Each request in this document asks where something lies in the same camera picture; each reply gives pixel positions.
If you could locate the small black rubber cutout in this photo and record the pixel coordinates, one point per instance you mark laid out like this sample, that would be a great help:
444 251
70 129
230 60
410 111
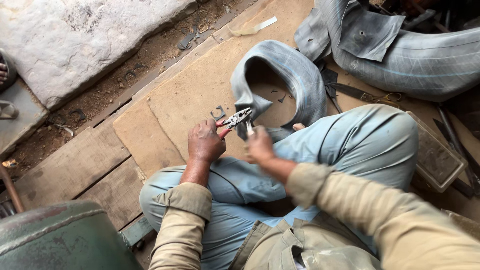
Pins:
218 113

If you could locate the person's right hand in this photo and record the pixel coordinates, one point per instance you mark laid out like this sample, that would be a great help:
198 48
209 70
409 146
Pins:
259 147

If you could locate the person's left fingers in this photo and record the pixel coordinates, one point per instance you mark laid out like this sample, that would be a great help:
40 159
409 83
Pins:
214 125

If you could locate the dark metal tools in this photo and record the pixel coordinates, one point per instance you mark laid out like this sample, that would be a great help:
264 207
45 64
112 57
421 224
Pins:
457 146

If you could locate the rusty metal rod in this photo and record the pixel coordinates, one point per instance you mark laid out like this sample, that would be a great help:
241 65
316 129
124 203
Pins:
11 189

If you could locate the small metal valve piece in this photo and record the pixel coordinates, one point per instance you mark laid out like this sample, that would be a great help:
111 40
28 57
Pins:
249 128

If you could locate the person's left hand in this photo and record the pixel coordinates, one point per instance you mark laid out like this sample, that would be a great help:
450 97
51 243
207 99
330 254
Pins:
204 143

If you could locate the person's right fingers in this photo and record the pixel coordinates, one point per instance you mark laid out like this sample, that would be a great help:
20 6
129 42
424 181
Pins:
255 132

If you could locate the person's toe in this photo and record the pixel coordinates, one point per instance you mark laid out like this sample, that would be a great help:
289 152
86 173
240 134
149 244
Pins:
298 126

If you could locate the large white stone slab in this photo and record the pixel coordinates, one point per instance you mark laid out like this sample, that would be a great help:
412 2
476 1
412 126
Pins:
75 41

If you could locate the dusty rectangular tray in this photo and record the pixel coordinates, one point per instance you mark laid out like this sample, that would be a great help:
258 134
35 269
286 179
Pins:
437 157

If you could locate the brown fibreboard sheet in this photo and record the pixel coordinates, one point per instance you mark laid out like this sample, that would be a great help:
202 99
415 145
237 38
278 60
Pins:
210 93

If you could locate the large grey rubber inner tube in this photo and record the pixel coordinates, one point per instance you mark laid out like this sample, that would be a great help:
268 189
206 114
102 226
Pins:
393 48

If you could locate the pale paper strip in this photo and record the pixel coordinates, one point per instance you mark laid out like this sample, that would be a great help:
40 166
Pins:
253 27

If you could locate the folded grey rubber inner tube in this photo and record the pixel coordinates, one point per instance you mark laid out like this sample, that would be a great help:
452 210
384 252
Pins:
288 82

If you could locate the grey sandal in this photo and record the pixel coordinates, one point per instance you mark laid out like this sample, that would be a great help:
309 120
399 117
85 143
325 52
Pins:
7 110

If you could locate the green metal drum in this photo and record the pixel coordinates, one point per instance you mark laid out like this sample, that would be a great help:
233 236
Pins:
60 238

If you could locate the person's light blue trousers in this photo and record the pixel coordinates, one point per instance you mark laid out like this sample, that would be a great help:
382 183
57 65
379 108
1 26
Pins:
300 165

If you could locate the black rubber scraps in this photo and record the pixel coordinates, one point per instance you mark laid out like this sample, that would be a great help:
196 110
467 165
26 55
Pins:
187 37

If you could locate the wooden plank platform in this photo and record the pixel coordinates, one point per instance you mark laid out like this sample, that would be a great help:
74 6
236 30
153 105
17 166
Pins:
86 176

